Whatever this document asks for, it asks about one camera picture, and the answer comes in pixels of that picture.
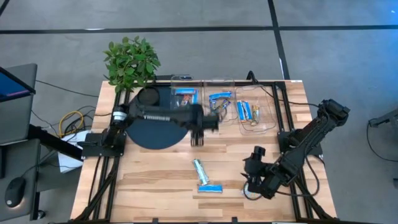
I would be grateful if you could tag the white paper sheet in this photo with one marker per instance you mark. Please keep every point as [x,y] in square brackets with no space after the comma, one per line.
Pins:
[68,161]

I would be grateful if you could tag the silver blue granola bar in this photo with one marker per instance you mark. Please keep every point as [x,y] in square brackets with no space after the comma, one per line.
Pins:
[248,194]
[201,171]

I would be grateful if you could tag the black metal beam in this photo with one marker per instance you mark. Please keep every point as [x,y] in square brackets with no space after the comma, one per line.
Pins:
[56,143]

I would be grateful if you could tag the grey side desk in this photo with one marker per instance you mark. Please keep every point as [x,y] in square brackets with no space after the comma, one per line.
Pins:
[15,124]

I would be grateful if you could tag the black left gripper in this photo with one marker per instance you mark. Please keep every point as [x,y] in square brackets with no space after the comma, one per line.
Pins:
[197,137]

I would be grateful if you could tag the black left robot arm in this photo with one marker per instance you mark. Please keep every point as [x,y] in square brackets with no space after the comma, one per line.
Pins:
[161,116]

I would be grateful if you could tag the black computer mouse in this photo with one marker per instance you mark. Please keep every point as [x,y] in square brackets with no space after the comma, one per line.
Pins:
[15,191]

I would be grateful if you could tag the green red granola bar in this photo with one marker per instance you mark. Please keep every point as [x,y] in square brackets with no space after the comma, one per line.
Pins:
[186,100]

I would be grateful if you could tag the dark blue granola bar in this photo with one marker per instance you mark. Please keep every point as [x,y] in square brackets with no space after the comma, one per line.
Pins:
[220,96]

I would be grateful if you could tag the grey chair base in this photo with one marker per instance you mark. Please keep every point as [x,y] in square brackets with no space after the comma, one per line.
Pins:
[385,118]

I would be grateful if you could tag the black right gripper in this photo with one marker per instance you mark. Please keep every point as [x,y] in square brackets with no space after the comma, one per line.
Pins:
[259,177]

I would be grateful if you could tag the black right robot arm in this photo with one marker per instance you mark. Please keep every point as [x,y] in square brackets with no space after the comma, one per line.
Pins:
[311,133]

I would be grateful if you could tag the clear plastic bin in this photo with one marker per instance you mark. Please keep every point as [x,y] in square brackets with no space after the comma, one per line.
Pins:
[264,102]
[230,115]
[186,82]

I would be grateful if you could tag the laptop with blue screen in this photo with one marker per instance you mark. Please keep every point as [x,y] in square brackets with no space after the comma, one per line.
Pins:
[12,87]

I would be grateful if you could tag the brown blue granola bar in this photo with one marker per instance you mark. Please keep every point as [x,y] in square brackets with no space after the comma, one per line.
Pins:
[224,104]

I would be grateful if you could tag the green plant in black pot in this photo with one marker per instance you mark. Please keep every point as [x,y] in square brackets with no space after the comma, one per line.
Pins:
[130,62]

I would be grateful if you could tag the black aluminium table frame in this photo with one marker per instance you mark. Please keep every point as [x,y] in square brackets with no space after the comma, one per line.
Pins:
[109,199]

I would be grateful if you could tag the green orange granola bar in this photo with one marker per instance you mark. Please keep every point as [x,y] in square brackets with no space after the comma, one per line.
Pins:
[255,114]

